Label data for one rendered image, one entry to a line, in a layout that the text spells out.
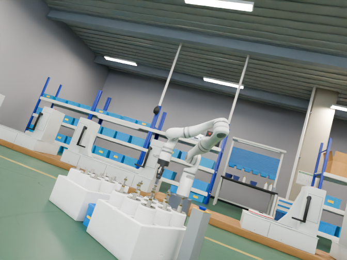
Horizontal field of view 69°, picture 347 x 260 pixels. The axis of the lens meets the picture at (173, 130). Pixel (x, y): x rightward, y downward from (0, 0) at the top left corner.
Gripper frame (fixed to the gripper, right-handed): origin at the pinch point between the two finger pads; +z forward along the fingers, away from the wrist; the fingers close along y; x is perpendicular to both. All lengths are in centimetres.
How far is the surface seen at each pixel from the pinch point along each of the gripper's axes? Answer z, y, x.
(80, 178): 14, 3, 49
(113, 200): 15.4, -23.2, 16.0
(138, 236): 22.1, -43.7, -5.2
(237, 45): -346, 409, -30
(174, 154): -50, 450, 37
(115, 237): 28.3, -35.2, 6.0
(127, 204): 13.5, -30.3, 6.7
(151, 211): 11.6, -37.1, -6.4
